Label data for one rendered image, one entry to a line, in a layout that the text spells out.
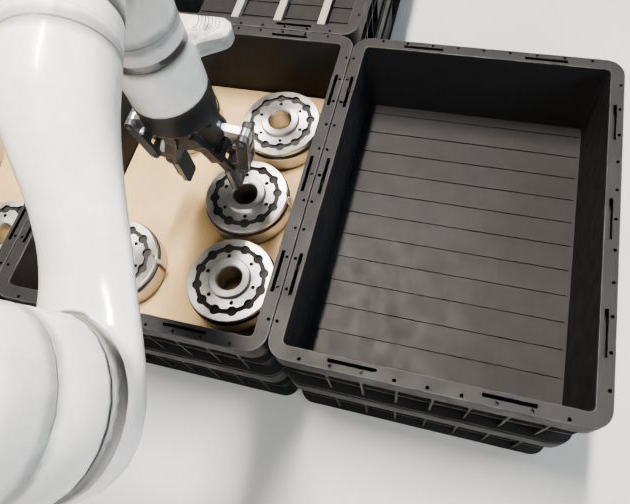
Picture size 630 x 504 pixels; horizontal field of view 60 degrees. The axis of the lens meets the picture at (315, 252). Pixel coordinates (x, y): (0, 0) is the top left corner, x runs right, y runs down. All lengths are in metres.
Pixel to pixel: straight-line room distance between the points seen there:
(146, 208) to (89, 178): 0.43
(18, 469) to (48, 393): 0.03
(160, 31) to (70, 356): 0.28
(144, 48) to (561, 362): 0.49
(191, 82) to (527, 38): 0.68
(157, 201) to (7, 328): 0.51
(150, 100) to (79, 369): 0.30
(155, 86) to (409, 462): 0.51
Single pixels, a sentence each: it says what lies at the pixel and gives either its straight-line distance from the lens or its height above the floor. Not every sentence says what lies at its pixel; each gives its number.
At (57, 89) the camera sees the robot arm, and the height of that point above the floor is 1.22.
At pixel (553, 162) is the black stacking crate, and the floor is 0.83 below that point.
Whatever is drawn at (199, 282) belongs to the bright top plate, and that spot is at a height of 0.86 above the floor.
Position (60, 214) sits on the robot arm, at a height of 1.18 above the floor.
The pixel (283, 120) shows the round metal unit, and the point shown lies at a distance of 0.75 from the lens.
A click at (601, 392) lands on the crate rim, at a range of 0.53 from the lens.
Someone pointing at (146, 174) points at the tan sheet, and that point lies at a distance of 0.78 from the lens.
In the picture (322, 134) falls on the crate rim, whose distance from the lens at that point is 0.62.
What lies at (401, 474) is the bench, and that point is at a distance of 0.72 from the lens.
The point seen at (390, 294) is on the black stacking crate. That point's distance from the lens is 0.63.
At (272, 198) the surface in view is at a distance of 0.66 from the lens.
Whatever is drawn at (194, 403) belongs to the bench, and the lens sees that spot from 0.77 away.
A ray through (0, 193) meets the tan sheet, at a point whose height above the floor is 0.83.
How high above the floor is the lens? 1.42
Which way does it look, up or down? 64 degrees down
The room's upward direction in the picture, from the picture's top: 16 degrees counter-clockwise
